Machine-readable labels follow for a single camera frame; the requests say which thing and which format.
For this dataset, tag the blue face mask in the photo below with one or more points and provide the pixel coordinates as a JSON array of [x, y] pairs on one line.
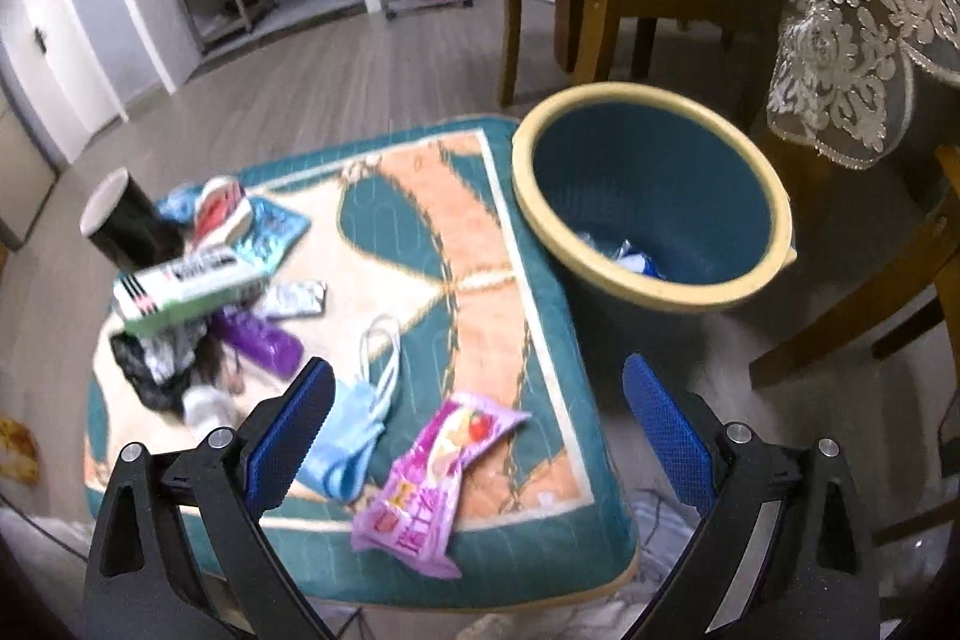
[[338, 461]]

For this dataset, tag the teal lace tablecloth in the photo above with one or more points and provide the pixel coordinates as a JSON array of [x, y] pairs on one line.
[[844, 81]]

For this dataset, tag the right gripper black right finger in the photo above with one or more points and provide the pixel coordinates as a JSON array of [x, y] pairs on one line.
[[817, 579]]

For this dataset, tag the teal trash bin cream rim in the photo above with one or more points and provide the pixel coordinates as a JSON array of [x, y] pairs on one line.
[[652, 198]]

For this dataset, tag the small silver foil wrapper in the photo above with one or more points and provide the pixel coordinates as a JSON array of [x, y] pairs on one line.
[[286, 300]]

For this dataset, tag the pink snack wrapper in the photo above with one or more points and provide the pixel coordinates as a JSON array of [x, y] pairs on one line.
[[413, 515]]

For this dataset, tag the white Coltalin medicine box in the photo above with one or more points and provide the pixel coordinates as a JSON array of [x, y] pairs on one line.
[[185, 289]]

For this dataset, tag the black mug white inside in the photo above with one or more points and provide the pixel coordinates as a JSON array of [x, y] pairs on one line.
[[122, 222]]

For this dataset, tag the red white snack packet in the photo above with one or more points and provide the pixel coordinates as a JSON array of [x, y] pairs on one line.
[[222, 214]]

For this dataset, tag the blue foil wrapper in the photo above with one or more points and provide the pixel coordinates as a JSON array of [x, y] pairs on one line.
[[274, 232]]

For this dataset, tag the black silver crumpled bag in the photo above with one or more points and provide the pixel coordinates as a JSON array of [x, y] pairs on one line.
[[163, 367]]

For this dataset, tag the white crumpled tissue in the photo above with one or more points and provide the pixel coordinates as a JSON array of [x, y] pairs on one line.
[[206, 408]]

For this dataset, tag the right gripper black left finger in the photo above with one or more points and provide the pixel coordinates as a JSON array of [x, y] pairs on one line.
[[142, 580]]

